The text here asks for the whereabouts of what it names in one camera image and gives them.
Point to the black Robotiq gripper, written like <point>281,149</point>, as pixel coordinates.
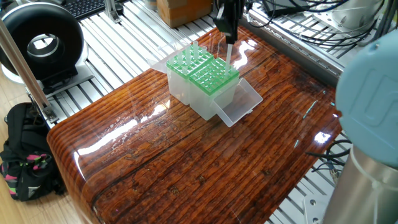
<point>229,7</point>

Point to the green rack clear tip box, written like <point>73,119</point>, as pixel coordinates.
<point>177,87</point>
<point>217,99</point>

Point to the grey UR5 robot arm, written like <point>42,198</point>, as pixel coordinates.
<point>373,112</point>

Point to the brown cardboard box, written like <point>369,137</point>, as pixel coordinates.
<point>174,9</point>

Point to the perforated silver metal plate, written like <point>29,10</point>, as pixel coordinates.
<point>351,17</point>

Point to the glossy wooden table board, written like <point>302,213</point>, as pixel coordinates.
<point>186,162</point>

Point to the black keyboard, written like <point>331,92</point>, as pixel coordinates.
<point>84,6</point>

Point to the black backpack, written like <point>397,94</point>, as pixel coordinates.
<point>25,155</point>

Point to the short aluminium post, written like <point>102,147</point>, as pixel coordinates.
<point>114,9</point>

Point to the aluminium frame post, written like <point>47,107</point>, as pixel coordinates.
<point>28,81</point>

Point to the silver robot mount plate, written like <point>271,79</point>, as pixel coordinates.
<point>314,211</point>

